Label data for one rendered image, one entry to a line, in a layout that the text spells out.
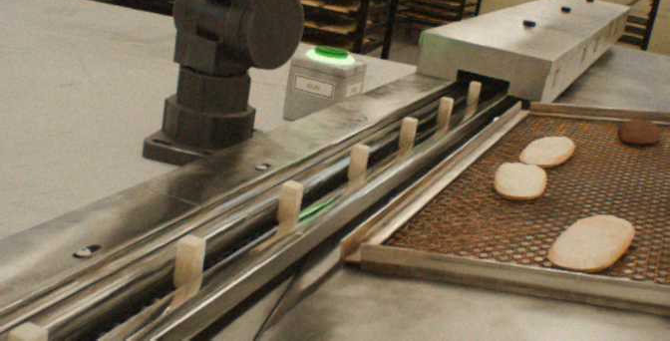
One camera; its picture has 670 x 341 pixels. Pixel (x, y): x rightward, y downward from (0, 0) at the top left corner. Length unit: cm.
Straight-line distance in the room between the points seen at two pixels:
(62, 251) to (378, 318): 19
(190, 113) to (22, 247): 32
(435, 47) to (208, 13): 45
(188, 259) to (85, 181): 24
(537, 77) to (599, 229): 64
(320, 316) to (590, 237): 17
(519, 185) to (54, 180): 37
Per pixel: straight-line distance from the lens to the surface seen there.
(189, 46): 82
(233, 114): 81
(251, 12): 78
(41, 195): 71
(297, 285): 60
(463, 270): 46
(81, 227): 55
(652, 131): 84
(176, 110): 81
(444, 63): 118
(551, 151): 72
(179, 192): 62
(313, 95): 98
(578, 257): 49
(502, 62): 116
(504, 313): 43
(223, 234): 59
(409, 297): 44
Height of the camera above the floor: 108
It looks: 17 degrees down
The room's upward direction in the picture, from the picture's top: 10 degrees clockwise
